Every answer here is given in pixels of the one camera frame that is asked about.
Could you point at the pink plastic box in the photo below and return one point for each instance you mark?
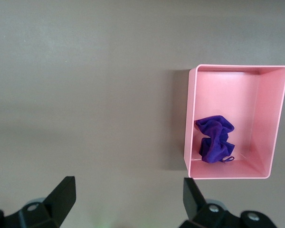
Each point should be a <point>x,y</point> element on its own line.
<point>240,99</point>

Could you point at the purple cloth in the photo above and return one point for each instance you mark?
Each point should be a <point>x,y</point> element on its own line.
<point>213,142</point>

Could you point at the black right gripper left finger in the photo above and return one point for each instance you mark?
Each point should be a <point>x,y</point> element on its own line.
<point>59,202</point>

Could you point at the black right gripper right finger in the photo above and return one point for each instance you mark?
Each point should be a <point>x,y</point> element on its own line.
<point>194,202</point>

